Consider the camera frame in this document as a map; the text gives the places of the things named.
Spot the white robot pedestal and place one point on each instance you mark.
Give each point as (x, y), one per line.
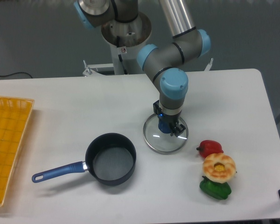
(125, 41)

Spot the right white table bracket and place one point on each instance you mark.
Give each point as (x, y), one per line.
(209, 65)

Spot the glass lid blue knob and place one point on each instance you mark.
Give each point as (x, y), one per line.
(160, 142)

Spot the green toy bell pepper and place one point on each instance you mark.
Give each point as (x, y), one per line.
(219, 191)

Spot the left white table bracket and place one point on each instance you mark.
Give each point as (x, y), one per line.
(87, 70)

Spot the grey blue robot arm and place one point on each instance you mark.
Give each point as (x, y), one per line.
(160, 65)

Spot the dark blue saucepan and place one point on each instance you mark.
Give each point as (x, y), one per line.
(110, 159)

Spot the red toy bell pepper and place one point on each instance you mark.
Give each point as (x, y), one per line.
(208, 147)

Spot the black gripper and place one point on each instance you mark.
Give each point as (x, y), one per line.
(168, 118)

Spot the white table bracket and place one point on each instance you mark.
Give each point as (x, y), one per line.
(87, 70)
(209, 65)

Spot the yellow plastic basket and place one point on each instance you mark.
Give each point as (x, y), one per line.
(14, 117)

